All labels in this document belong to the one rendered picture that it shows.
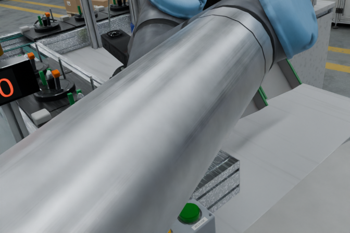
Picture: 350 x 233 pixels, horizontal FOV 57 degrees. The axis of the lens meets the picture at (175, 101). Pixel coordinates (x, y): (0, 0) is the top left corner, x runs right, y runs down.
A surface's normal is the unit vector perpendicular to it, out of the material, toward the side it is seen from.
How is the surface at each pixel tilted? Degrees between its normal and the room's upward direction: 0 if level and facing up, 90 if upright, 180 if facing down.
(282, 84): 45
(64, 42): 90
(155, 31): 29
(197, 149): 75
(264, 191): 0
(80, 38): 90
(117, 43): 9
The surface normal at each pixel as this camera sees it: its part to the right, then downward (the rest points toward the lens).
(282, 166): -0.11, -0.86
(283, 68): -0.87, 0.33
